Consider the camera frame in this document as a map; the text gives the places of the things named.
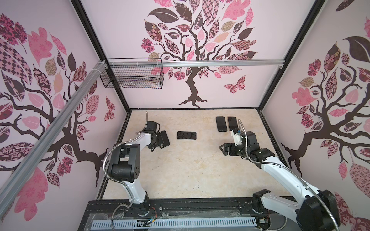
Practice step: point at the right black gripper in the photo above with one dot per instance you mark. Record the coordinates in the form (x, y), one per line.
(231, 146)

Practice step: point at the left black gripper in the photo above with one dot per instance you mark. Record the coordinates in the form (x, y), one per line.
(151, 146)

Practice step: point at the black phone case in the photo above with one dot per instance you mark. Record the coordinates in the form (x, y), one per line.
(164, 139)

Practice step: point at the black phone case horizontal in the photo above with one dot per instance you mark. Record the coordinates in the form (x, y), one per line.
(186, 135)

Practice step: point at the purple smartphone black screen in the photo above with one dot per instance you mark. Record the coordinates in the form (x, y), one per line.
(230, 123)

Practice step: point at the black phone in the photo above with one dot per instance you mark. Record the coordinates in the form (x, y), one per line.
(221, 124)

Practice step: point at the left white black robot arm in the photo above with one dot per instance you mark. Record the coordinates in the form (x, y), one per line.
(150, 127)

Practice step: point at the left metal flexible conduit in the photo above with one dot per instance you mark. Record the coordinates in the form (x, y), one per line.
(122, 164)

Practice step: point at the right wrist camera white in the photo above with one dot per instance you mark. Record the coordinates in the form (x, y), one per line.
(236, 136)

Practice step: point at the black base frame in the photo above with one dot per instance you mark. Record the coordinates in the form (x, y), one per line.
(175, 206)

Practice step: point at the black wire basket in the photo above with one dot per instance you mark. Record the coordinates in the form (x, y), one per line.
(138, 73)

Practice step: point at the white slotted cable duct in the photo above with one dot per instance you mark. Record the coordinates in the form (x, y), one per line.
(172, 223)

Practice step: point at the aluminium rail back horizontal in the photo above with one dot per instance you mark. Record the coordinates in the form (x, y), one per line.
(267, 62)

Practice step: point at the aluminium rail left diagonal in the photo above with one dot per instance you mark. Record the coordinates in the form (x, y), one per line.
(19, 177)

